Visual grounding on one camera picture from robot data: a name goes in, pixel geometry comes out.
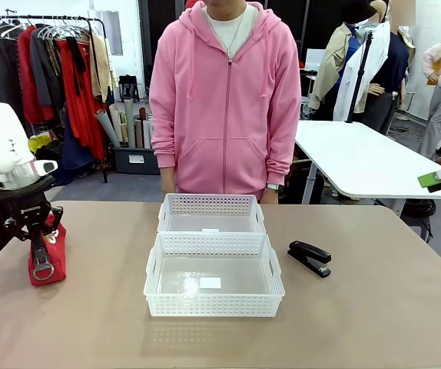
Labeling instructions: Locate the black tripod pole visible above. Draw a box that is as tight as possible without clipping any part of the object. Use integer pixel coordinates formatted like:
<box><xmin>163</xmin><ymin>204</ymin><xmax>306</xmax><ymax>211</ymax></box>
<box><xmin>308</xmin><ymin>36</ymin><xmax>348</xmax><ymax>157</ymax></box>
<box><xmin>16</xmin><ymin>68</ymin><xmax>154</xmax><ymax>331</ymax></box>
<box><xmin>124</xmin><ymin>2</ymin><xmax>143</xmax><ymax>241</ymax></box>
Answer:
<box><xmin>344</xmin><ymin>30</ymin><xmax>375</xmax><ymax>125</ymax></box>

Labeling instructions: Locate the beige hanging coat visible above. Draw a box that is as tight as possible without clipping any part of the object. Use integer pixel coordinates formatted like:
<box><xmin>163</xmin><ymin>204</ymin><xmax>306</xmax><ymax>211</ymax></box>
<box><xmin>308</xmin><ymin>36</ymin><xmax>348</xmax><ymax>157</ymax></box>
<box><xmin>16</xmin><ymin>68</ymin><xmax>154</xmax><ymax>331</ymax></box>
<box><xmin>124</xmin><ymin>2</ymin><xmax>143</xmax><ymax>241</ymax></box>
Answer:
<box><xmin>88</xmin><ymin>32</ymin><xmax>115</xmax><ymax>101</ymax></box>

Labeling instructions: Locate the person in pink hoodie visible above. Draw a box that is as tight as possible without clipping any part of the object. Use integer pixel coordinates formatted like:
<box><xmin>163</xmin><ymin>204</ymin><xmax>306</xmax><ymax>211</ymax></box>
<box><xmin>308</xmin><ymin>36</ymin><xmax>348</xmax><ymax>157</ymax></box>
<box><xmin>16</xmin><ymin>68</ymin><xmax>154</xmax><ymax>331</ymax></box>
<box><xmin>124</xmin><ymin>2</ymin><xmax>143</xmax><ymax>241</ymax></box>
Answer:
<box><xmin>148</xmin><ymin>0</ymin><xmax>303</xmax><ymax>197</ymax></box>

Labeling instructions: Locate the mannequin in white lab coat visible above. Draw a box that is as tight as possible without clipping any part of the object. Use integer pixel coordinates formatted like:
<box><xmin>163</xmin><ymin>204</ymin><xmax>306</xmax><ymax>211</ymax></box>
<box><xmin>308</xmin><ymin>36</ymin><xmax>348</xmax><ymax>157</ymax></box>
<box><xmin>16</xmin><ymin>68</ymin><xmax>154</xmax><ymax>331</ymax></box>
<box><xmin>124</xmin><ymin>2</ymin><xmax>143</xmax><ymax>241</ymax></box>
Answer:
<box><xmin>333</xmin><ymin>21</ymin><xmax>393</xmax><ymax>123</ymax></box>

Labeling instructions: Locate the person's right hand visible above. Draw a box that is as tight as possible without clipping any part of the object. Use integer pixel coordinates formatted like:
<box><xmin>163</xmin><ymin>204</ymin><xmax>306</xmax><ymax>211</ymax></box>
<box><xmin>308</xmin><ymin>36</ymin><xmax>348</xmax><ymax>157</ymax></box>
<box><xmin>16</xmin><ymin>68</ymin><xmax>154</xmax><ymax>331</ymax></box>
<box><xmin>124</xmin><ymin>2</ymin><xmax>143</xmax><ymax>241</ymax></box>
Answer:
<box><xmin>160</xmin><ymin>167</ymin><xmax>177</xmax><ymax>195</ymax></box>

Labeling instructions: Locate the dark brown garment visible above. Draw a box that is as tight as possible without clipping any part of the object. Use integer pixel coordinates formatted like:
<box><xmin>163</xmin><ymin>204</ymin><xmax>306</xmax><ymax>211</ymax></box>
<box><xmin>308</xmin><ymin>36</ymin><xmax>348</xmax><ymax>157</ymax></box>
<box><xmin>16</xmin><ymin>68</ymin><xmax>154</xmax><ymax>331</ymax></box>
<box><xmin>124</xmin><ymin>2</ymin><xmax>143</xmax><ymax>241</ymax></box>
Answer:
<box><xmin>0</xmin><ymin>31</ymin><xmax>28</xmax><ymax>128</ymax></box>

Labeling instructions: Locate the yellow bag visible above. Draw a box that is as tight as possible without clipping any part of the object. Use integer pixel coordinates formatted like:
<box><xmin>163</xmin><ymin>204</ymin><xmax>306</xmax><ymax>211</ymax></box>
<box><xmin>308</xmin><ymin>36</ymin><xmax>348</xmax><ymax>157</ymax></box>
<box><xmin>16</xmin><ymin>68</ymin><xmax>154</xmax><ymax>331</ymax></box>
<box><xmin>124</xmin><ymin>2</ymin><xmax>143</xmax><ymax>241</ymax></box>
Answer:
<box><xmin>28</xmin><ymin>134</ymin><xmax>53</xmax><ymax>155</ymax></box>

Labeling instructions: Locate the black hat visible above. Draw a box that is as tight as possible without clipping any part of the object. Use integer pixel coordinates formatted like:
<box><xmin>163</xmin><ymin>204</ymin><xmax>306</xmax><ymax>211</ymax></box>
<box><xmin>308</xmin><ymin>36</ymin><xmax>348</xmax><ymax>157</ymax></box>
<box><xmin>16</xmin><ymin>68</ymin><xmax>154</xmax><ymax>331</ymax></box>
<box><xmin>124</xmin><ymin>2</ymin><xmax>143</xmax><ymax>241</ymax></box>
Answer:
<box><xmin>340</xmin><ymin>0</ymin><xmax>376</xmax><ymax>26</ymax></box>

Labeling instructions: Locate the grey paper roll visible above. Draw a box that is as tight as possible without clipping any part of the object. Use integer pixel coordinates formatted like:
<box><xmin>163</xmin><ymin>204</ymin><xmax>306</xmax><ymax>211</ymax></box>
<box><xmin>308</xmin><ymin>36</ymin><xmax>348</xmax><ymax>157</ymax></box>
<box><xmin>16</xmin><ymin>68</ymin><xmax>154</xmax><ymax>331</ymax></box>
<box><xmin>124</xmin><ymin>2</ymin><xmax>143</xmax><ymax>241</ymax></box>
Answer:
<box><xmin>92</xmin><ymin>108</ymin><xmax>122</xmax><ymax>148</ymax></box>

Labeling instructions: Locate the white perforated plastic basket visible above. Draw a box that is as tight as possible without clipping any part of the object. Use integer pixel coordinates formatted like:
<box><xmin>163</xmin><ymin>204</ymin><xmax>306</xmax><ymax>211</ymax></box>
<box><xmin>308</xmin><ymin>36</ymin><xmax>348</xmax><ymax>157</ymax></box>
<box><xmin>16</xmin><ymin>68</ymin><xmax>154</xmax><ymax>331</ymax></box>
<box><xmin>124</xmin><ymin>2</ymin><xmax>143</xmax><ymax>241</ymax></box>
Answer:
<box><xmin>157</xmin><ymin>193</ymin><xmax>267</xmax><ymax>234</ymax></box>
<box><xmin>142</xmin><ymin>231</ymin><xmax>286</xmax><ymax>318</ymax></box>

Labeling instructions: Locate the person's left forearm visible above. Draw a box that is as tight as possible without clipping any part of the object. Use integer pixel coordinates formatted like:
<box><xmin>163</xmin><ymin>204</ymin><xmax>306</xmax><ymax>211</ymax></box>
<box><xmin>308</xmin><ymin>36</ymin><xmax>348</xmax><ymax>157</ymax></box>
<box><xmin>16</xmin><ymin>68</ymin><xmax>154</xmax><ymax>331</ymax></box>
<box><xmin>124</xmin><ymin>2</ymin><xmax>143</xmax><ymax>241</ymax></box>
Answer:
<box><xmin>265</xmin><ymin>103</ymin><xmax>303</xmax><ymax>186</ymax></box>

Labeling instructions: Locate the person's left hand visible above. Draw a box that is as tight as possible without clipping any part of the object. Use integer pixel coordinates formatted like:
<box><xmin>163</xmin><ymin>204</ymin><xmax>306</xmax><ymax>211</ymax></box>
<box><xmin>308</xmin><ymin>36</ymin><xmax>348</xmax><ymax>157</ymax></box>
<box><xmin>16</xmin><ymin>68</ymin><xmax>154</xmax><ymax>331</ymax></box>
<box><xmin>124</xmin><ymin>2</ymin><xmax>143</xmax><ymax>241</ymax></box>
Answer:
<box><xmin>260</xmin><ymin>186</ymin><xmax>284</xmax><ymax>205</ymax></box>

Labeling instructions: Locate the black stapler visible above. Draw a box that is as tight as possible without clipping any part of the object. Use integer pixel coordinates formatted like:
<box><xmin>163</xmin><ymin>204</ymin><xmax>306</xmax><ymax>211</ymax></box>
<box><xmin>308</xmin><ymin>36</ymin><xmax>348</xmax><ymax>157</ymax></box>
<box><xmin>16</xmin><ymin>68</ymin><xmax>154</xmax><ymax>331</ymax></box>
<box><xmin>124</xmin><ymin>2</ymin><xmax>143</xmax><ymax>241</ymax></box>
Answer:
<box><xmin>286</xmin><ymin>240</ymin><xmax>333</xmax><ymax>278</ymax></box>

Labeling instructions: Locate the long red dress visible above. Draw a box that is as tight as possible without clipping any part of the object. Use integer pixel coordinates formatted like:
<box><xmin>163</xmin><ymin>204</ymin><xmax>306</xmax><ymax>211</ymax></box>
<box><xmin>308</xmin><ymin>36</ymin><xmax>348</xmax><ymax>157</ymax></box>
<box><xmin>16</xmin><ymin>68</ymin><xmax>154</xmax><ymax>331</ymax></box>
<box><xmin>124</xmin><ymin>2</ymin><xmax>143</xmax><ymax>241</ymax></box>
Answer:
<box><xmin>55</xmin><ymin>38</ymin><xmax>109</xmax><ymax>161</ymax></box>

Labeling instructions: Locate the red zipper pencil pouch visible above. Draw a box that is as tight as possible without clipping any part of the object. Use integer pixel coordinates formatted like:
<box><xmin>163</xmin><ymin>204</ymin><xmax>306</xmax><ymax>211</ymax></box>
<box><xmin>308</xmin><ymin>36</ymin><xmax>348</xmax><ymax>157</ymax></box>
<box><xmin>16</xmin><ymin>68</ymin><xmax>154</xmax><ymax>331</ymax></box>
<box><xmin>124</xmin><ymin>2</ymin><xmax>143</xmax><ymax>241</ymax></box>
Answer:
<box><xmin>28</xmin><ymin>214</ymin><xmax>68</xmax><ymax>288</ymax></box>

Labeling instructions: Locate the mannequin in navy garment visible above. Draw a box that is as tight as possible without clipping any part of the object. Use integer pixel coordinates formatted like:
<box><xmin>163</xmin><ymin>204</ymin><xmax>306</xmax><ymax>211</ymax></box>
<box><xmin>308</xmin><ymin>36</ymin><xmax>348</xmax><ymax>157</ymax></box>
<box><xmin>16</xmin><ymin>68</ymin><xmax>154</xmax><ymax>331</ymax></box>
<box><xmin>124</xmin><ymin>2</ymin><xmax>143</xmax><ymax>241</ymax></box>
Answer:
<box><xmin>369</xmin><ymin>25</ymin><xmax>412</xmax><ymax>136</ymax></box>

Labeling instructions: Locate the white chair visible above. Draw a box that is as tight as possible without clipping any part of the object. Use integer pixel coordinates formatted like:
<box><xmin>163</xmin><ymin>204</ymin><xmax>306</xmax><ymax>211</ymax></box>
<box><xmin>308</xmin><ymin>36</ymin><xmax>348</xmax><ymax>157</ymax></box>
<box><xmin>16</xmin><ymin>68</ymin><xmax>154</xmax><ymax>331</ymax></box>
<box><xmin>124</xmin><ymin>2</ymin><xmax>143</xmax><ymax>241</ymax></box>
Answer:
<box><xmin>303</xmin><ymin>48</ymin><xmax>339</xmax><ymax>76</ymax></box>

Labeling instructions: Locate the red jacket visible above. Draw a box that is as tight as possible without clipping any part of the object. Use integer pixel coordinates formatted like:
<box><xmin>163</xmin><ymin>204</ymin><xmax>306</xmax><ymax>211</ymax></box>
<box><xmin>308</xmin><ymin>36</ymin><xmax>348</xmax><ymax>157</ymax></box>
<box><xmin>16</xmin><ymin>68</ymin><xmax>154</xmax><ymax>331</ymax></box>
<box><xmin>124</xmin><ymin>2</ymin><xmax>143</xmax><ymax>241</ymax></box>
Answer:
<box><xmin>16</xmin><ymin>25</ymin><xmax>55</xmax><ymax>125</ymax></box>

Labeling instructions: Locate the dark storage bin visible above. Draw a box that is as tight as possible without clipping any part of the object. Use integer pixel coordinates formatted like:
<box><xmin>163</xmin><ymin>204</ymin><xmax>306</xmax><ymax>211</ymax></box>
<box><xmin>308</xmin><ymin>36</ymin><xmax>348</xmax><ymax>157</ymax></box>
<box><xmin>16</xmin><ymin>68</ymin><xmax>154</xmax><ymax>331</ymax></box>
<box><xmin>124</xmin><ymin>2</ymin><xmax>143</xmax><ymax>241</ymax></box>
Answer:
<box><xmin>111</xmin><ymin>145</ymin><xmax>161</xmax><ymax>176</ymax></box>

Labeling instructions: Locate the black clothes rack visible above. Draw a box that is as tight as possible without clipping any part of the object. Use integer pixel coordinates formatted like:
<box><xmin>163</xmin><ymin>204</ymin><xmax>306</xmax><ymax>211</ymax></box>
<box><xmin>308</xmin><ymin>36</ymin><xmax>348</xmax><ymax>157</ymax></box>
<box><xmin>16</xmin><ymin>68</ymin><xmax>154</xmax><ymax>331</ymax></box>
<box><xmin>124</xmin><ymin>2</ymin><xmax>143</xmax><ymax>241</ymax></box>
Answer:
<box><xmin>0</xmin><ymin>15</ymin><xmax>111</xmax><ymax>184</ymax></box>

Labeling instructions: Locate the grey jacket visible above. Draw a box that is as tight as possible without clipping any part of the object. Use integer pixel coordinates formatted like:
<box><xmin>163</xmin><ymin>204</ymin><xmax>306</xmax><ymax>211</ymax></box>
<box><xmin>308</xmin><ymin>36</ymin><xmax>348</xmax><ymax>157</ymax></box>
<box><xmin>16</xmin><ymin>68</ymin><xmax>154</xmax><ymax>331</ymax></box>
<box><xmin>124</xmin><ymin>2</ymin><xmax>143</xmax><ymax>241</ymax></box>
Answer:
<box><xmin>29</xmin><ymin>32</ymin><xmax>67</xmax><ymax>108</ymax></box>

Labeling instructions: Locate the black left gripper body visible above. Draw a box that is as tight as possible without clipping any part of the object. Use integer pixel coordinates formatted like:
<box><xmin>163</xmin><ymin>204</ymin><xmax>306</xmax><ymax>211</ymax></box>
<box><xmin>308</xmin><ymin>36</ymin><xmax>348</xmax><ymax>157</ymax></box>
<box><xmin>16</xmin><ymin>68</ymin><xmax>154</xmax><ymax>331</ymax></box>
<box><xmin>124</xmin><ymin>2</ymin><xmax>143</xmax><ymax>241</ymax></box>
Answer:
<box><xmin>0</xmin><ymin>175</ymin><xmax>56</xmax><ymax>232</ymax></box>

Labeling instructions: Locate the mannequin in beige trench coat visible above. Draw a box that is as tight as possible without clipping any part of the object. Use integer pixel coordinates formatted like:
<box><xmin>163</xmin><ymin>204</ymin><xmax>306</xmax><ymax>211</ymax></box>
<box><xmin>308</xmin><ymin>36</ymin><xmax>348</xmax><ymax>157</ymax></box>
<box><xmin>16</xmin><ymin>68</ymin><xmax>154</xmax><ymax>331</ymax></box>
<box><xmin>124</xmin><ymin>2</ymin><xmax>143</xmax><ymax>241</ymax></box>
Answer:
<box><xmin>307</xmin><ymin>7</ymin><xmax>364</xmax><ymax>125</ymax></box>

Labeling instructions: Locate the brown paper roll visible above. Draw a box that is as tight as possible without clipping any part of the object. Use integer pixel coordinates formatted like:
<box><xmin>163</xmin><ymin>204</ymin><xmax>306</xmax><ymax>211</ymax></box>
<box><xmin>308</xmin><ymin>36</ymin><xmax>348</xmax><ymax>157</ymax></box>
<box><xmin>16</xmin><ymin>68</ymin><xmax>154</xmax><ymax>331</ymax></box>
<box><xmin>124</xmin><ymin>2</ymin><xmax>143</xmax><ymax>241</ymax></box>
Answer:
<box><xmin>139</xmin><ymin>107</ymin><xmax>148</xmax><ymax>149</ymax></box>

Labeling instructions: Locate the white paper roll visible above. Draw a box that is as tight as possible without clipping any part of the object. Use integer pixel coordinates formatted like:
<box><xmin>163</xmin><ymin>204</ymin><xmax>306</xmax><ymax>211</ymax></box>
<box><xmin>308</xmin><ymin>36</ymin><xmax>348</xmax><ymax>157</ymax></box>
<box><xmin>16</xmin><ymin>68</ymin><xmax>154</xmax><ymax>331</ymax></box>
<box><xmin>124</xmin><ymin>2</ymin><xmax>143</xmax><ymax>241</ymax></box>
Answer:
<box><xmin>124</xmin><ymin>98</ymin><xmax>137</xmax><ymax>149</ymax></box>

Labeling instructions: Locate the white background table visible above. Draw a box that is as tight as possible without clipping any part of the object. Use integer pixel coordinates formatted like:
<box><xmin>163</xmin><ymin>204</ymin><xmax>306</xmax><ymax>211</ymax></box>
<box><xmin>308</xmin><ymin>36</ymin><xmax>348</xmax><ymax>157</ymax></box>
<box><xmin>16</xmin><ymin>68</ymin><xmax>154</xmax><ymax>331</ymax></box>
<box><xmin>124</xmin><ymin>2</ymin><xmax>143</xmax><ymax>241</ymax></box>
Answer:
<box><xmin>293</xmin><ymin>120</ymin><xmax>441</xmax><ymax>207</ymax></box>

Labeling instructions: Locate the person's right forearm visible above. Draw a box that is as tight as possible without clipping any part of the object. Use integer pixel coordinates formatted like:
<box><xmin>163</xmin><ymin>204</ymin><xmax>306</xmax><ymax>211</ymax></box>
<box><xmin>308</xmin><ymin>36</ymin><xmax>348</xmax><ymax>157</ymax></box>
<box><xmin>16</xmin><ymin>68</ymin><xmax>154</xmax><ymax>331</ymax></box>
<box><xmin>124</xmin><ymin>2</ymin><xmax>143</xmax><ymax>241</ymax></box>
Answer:
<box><xmin>149</xmin><ymin>95</ymin><xmax>178</xmax><ymax>170</ymax></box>

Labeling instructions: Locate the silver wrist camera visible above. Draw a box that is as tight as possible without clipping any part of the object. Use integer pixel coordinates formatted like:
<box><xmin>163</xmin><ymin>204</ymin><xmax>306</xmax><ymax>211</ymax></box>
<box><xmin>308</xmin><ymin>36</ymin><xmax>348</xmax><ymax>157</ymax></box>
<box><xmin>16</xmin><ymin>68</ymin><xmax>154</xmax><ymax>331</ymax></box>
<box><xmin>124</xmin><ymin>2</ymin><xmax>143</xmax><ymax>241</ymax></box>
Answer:
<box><xmin>31</xmin><ymin>160</ymin><xmax>59</xmax><ymax>176</ymax></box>

